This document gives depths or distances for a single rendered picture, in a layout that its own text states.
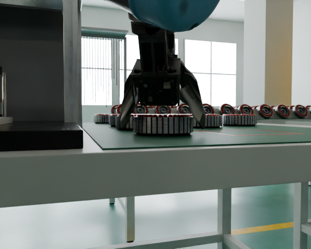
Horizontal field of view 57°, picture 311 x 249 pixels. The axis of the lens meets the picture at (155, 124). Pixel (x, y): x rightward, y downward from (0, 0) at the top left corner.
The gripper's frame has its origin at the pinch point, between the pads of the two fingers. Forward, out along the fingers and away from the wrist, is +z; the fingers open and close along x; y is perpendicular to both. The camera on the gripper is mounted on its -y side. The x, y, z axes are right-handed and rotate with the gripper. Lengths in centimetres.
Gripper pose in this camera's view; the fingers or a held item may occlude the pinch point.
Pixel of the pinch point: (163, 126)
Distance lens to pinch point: 54.3
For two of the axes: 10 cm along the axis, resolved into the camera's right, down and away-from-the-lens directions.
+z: 0.6, 8.3, 5.6
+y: -1.1, 5.6, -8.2
